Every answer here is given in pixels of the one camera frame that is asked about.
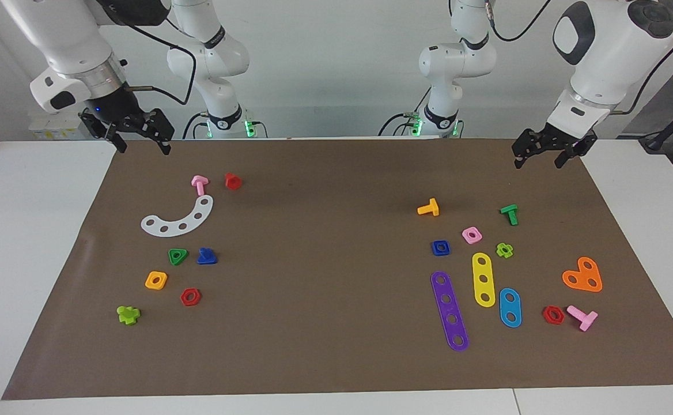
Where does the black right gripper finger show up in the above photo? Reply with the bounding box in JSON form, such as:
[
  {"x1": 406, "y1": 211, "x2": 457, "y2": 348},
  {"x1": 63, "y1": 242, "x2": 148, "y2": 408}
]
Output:
[
  {"x1": 139, "y1": 108, "x2": 175, "y2": 156},
  {"x1": 80, "y1": 112, "x2": 128, "y2": 154}
]

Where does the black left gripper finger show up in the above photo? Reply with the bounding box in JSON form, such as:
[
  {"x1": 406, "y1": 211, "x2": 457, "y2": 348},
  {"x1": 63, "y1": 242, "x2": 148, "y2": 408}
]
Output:
[
  {"x1": 554, "y1": 134, "x2": 598, "y2": 169},
  {"x1": 512, "y1": 130, "x2": 547, "y2": 169}
]

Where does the white carton box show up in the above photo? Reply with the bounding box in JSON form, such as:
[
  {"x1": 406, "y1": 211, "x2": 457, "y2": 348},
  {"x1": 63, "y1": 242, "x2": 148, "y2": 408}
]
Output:
[{"x1": 28, "y1": 111, "x2": 93, "y2": 140}]

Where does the white curved five-hole plate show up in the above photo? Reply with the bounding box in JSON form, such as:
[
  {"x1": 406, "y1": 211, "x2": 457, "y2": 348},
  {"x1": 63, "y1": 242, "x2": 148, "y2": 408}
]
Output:
[{"x1": 141, "y1": 195, "x2": 214, "y2": 237}]

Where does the orange three-hole corner plate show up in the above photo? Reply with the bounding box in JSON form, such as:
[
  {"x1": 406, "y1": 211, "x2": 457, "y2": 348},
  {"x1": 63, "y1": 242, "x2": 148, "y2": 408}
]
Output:
[{"x1": 562, "y1": 256, "x2": 603, "y2": 293}]

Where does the yellow three-hole strip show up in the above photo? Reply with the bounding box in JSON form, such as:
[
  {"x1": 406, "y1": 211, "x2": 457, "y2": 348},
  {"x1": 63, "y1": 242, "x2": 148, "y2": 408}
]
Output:
[{"x1": 471, "y1": 252, "x2": 497, "y2": 308}]

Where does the blue two-hole strip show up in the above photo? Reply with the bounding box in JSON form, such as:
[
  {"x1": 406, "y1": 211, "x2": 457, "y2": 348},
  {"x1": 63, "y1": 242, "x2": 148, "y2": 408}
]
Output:
[{"x1": 498, "y1": 287, "x2": 523, "y2": 329}]

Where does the purple four-hole strip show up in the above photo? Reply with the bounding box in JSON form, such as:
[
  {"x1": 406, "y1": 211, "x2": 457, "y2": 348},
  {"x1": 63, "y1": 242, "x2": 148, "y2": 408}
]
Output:
[{"x1": 430, "y1": 270, "x2": 470, "y2": 352}]

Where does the brown table mat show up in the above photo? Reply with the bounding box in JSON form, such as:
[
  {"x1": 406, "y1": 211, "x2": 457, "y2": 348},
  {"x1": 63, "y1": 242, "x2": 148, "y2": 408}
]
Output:
[{"x1": 1, "y1": 138, "x2": 673, "y2": 400}]

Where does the black base cable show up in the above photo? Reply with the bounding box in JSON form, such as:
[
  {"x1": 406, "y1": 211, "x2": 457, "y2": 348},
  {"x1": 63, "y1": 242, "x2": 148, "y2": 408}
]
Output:
[
  {"x1": 378, "y1": 111, "x2": 424, "y2": 137},
  {"x1": 183, "y1": 111, "x2": 210, "y2": 140}
]

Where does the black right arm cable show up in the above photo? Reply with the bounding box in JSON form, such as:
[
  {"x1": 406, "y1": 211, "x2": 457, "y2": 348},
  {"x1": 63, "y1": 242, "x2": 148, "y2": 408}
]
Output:
[{"x1": 115, "y1": 12, "x2": 198, "y2": 107}]

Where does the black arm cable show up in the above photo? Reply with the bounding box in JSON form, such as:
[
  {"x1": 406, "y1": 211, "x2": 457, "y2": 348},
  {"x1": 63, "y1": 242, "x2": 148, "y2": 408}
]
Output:
[
  {"x1": 115, "y1": 12, "x2": 198, "y2": 107},
  {"x1": 486, "y1": 0, "x2": 673, "y2": 113}
]

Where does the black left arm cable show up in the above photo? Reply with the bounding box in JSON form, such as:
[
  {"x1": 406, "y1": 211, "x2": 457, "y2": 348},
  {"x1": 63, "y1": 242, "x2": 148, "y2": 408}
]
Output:
[{"x1": 486, "y1": 0, "x2": 673, "y2": 113}]

